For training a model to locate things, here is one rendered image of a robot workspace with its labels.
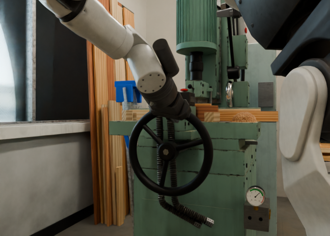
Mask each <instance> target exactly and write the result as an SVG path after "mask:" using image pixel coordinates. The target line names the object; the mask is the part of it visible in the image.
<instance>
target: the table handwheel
mask: <svg viewBox="0 0 330 236"><path fill-rule="evenodd" d="M156 117H158V116H155V115H153V114H152V113H151V111H149V112H148V113H146V114H145V115H144V116H143V117H141V118H140V120H139V121H138V122H137V123H136V125H135V126H134V128H133V130H132V133H131V136H130V139H129V159H130V163H131V166H132V169H133V171H134V173H135V174H136V176H137V178H138V179H139V180H140V181H141V183H142V184H143V185H145V186H146V187H147V188H148V189H150V190H151V191H153V192H155V193H158V194H160V195H164V196H171V197H175V196H182V195H185V194H188V193H190V192H192V191H194V190H195V189H196V188H197V187H199V186H200V185H201V184H202V183H203V181H204V180H205V179H206V177H207V175H208V174H209V171H210V169H211V166H212V162H213V145H212V140H211V137H210V135H209V132H208V130H207V129H206V127H205V125H204V124H203V123H202V122H201V120H200V119H199V118H198V117H196V116H195V115H194V114H192V113H191V114H190V117H189V118H188V117H187V118H186V119H185V120H187V121H188V122H190V123H191V124H192V125H193V126H194V127H195V128H196V130H197V131H198V133H199V134H200V136H201V139H199V140H196V141H193V142H190V143H188V142H187V141H182V142H178V143H175V142H172V141H169V142H165V143H164V142H163V141H162V140H161V139H160V138H159V137H158V136H157V135H156V134H155V133H154V132H153V131H152V130H151V129H150V128H149V127H148V126H147V125H146V124H147V123H148V122H149V121H151V120H152V119H154V118H156ZM142 129H144V130H145V131H146V132H147V133H148V134H149V135H150V136H151V137H152V138H153V139H154V140H155V141H156V142H157V143H158V145H159V148H158V155H159V157H160V158H161V159H162V160H163V161H164V163H163V169H162V174H161V179H160V183H159V184H157V183H155V182H154V181H152V180H151V179H150V178H149V177H148V176H147V175H146V174H145V173H144V171H143V170H142V168H141V166H140V164H139V161H138V156H137V143H138V138H139V135H140V133H141V131H142ZM201 144H203V147H204V159H203V164H202V167H201V169H200V171H199V173H198V174H197V175H196V177H195V178H194V179H193V180H192V181H190V182H189V183H187V184H185V185H183V186H179V187H165V186H164V184H165V177H166V173H167V169H168V165H169V161H170V160H173V159H175V158H176V157H177V156H178V154H179V153H180V152H183V151H185V150H188V149H189V148H191V147H194V146H198V145H201Z"/></svg>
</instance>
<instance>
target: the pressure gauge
mask: <svg viewBox="0 0 330 236"><path fill-rule="evenodd" d="M258 193H259V194H258ZM257 194H258V195H257ZM256 195H257V196H256ZM255 196H256V198H255ZM265 199H266V194H265V191H264V190H263V189H262V188H261V187H260V186H256V185H254V186H251V187H250V188H249V189H248V190H247V192H246V200H247V202H248V203H249V204H250V205H252V206H253V209H254V210H258V207H259V206H261V205H263V204H264V202H265Z"/></svg>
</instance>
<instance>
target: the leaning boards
mask: <svg viewBox="0 0 330 236"><path fill-rule="evenodd" d="M98 1H99V2H100V3H101V4H102V5H103V6H104V8H105V9H106V10H107V12H108V13H109V14H110V15H111V16H112V17H114V18H115V19H116V20H117V21H118V22H119V23H120V24H121V25H123V26H124V25H128V24H129V25H130V26H131V27H132V28H134V29H135V23H134V14H133V13H132V12H130V11H129V10H128V9H126V8H124V7H123V8H122V4H121V3H119V2H118V1H117V0H98ZM86 47H87V69H88V92H89V114H90V137H91V159H92V182H93V204H94V224H95V225H97V224H99V223H100V222H101V223H102V224H103V223H105V224H106V225H107V226H108V227H109V226H110V225H111V224H114V225H118V226H121V225H122V224H123V223H124V219H125V216H126V215H127V214H128V213H129V210H130V213H131V203H130V191H129V179H128V167H127V155H126V144H125V139H124V136H121V135H109V121H114V120H122V110H123V108H122V102H116V87H115V86H114V82H115V81H132V80H134V77H133V75H132V72H131V70H130V67H129V65H128V62H127V61H125V60H124V59H123V58H121V59H112V58H111V57H109V56H108V55H107V54H105V53H104V52H103V51H101V50H100V49H99V48H97V47H96V46H95V45H93V44H92V43H91V42H89V41H88V40H86ZM131 216H132V214H131Z"/></svg>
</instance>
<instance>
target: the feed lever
mask: <svg viewBox="0 0 330 236"><path fill-rule="evenodd" d="M225 4H226V3H225ZM228 8H229V5H227V4H226V9H228ZM227 24H228V35H229V45H230V55H231V65H232V66H229V67H228V69H227V76H228V79H233V81H234V82H237V79H239V78H240V67H239V66H235V63H234V52H233V41H232V30H231V20H230V17H227Z"/></svg>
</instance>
